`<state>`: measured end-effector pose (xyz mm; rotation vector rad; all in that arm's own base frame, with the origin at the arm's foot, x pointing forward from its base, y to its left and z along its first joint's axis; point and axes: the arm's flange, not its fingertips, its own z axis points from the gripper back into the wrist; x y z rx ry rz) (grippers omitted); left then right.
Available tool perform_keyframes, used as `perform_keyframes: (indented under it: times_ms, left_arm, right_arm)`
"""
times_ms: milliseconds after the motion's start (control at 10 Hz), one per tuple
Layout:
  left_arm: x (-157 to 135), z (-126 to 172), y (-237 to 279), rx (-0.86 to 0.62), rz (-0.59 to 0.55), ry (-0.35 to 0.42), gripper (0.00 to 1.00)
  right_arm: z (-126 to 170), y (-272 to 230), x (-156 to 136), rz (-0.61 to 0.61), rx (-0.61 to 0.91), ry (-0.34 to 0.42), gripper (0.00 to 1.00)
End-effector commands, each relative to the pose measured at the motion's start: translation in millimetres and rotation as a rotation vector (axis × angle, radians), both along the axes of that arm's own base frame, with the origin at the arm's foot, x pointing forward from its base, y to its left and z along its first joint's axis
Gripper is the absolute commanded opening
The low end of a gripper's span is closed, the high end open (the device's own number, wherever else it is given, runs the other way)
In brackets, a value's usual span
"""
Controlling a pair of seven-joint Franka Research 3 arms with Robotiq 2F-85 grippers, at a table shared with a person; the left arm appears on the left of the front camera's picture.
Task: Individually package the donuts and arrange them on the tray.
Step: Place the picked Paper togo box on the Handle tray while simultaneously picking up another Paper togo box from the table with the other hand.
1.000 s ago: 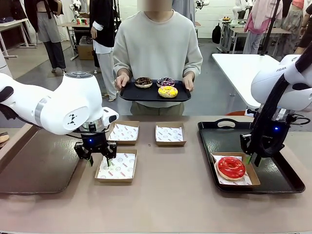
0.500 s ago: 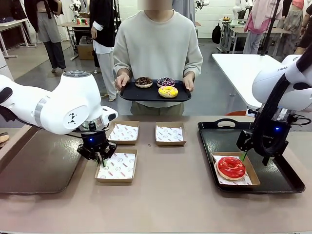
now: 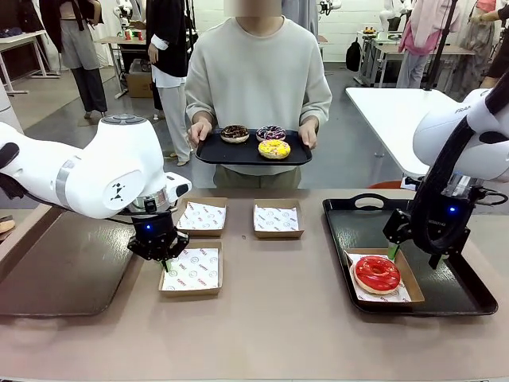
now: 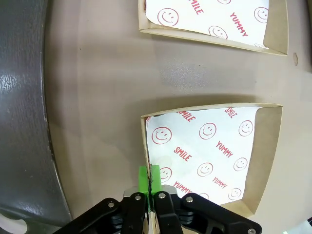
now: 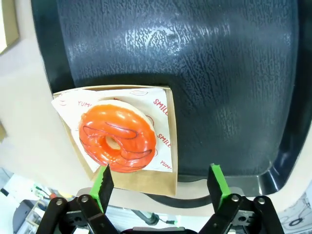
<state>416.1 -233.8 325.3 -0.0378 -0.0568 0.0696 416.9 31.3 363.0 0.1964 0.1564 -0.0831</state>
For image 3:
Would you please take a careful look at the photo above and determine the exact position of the black backpack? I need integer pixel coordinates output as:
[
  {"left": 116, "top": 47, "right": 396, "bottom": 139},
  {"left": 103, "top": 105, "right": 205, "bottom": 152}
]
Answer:
[{"left": 344, "top": 37, "right": 364, "bottom": 74}]

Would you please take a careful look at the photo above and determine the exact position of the person in black sleeve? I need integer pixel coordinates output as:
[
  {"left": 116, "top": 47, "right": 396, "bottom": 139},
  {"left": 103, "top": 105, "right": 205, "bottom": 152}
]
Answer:
[{"left": 478, "top": 37, "right": 509, "bottom": 91}]

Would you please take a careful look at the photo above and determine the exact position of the purple glazed sprinkle donut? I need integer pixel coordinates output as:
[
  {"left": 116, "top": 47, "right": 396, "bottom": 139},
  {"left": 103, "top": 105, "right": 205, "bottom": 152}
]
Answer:
[{"left": 254, "top": 124, "right": 288, "bottom": 144}]

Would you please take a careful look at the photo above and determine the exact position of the yellow sprinkle donut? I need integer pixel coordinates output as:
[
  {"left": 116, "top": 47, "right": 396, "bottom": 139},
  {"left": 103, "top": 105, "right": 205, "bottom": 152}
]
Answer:
[{"left": 257, "top": 139, "right": 292, "bottom": 161}]

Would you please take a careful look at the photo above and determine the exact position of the person in beige sweater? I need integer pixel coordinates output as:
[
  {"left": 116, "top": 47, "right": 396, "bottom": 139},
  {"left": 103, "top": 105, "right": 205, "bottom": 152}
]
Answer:
[{"left": 184, "top": 14, "right": 333, "bottom": 190}]

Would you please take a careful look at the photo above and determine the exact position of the mannequin in floral dress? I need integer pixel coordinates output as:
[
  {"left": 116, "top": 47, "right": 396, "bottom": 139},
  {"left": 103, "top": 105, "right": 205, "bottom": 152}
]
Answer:
[{"left": 460, "top": 0, "right": 503, "bottom": 95}]

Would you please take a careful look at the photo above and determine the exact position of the red round stool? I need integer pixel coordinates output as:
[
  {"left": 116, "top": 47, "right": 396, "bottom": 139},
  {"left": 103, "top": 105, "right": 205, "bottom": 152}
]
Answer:
[{"left": 367, "top": 179, "right": 405, "bottom": 190}]

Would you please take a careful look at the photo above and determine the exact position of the mannequin in pink shirt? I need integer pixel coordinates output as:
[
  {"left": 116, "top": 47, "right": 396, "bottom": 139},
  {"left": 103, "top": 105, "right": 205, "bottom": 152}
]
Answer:
[{"left": 396, "top": 0, "right": 464, "bottom": 90}]

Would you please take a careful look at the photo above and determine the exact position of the person's left hand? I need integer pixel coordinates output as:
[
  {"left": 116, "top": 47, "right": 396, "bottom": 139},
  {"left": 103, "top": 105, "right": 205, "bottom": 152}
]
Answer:
[{"left": 297, "top": 120, "right": 320, "bottom": 151}]

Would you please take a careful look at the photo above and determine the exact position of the white printed paper liner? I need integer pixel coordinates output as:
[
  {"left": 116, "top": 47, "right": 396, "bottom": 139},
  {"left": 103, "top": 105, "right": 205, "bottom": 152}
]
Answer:
[
  {"left": 254, "top": 205, "right": 301, "bottom": 232},
  {"left": 177, "top": 201, "right": 227, "bottom": 232},
  {"left": 345, "top": 251, "right": 413, "bottom": 302},
  {"left": 161, "top": 248, "right": 221, "bottom": 290}
]

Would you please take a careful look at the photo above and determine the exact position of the large white table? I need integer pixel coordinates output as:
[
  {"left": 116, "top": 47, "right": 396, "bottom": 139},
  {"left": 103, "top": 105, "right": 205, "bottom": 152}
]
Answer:
[{"left": 344, "top": 86, "right": 484, "bottom": 179}]

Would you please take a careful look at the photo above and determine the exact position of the black vertical pole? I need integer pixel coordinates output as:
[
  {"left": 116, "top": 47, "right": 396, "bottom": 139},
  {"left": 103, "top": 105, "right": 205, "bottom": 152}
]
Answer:
[{"left": 422, "top": 0, "right": 457, "bottom": 92}]

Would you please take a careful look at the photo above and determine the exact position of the white table with metal legs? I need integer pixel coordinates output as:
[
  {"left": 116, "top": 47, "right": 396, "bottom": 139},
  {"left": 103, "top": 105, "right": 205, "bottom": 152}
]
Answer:
[{"left": 0, "top": 29, "right": 53, "bottom": 97}]

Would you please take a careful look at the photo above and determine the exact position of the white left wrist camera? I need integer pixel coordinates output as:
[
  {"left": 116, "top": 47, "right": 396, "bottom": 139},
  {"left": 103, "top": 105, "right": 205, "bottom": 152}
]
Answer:
[{"left": 164, "top": 172, "right": 193, "bottom": 209}]

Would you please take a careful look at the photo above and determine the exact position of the brown wooden background table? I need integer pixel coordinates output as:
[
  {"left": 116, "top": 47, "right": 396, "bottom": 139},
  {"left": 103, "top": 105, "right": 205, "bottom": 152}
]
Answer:
[{"left": 92, "top": 34, "right": 150, "bottom": 101}]

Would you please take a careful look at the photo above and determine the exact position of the person in grey cardigan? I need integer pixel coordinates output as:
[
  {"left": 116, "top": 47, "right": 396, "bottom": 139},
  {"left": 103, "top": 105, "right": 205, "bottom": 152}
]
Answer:
[{"left": 281, "top": 0, "right": 321, "bottom": 40}]

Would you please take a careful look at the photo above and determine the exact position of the person's right hand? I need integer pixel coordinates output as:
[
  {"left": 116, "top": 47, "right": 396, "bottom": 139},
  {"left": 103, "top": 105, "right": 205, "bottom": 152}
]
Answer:
[{"left": 187, "top": 119, "right": 215, "bottom": 150}]

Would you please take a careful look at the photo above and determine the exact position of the chocolate sprinkle donut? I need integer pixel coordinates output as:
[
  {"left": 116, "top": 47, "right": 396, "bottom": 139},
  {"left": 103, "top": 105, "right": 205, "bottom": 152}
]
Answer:
[{"left": 220, "top": 123, "right": 251, "bottom": 145}]

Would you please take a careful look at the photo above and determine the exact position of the glossy black handled tray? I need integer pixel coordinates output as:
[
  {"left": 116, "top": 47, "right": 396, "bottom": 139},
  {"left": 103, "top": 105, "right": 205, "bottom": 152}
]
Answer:
[{"left": 321, "top": 193, "right": 499, "bottom": 318}]

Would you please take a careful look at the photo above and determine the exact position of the black serving tray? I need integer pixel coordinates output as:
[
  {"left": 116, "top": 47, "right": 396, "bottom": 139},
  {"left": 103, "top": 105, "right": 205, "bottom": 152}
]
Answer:
[{"left": 194, "top": 128, "right": 313, "bottom": 166}]

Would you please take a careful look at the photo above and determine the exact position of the black right arm cable sleeve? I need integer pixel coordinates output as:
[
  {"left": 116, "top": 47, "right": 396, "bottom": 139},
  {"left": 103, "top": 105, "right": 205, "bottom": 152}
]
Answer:
[{"left": 408, "top": 72, "right": 509, "bottom": 256}]

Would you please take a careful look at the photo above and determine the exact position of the red glazed donut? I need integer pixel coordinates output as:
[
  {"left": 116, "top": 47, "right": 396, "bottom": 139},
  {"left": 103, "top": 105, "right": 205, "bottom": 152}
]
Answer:
[{"left": 353, "top": 255, "right": 402, "bottom": 296}]

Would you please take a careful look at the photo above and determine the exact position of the brown topped beige donut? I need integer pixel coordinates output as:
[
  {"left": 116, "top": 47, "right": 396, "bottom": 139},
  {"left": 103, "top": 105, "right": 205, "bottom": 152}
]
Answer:
[{"left": 0, "top": 214, "right": 17, "bottom": 243}]

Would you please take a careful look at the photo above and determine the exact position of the dark brown handled tray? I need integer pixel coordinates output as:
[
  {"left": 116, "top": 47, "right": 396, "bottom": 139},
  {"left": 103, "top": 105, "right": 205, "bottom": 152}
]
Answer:
[{"left": 0, "top": 206, "right": 146, "bottom": 318}]

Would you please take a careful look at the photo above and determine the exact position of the kraft paper food box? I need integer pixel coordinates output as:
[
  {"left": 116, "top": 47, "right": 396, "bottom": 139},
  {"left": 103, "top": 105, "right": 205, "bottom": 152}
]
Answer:
[
  {"left": 343, "top": 247, "right": 426, "bottom": 305},
  {"left": 176, "top": 197, "right": 229, "bottom": 239},
  {"left": 158, "top": 240, "right": 224, "bottom": 299},
  {"left": 253, "top": 198, "right": 306, "bottom": 240}
]

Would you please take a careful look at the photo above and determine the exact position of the person's left forearm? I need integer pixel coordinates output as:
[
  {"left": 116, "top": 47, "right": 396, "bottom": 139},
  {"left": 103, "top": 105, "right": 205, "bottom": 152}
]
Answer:
[{"left": 298, "top": 79, "right": 333, "bottom": 129}]

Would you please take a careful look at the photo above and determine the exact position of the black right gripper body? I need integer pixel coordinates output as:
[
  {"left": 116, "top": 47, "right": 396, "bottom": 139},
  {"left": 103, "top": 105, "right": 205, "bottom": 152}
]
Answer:
[{"left": 430, "top": 189, "right": 473, "bottom": 251}]

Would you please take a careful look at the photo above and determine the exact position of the grey background workbench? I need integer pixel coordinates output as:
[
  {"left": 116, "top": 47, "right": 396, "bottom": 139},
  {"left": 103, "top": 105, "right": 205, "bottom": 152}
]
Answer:
[{"left": 356, "top": 29, "right": 476, "bottom": 90}]

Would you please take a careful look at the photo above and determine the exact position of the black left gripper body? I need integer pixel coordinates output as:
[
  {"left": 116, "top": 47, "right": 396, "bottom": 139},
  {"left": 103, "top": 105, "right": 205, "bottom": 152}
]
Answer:
[{"left": 131, "top": 212, "right": 179, "bottom": 252}]

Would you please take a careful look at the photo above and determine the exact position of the brown cardboard box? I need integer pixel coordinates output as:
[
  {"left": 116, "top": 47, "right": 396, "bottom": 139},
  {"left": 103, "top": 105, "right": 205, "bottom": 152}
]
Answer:
[{"left": 126, "top": 59, "right": 154, "bottom": 99}]

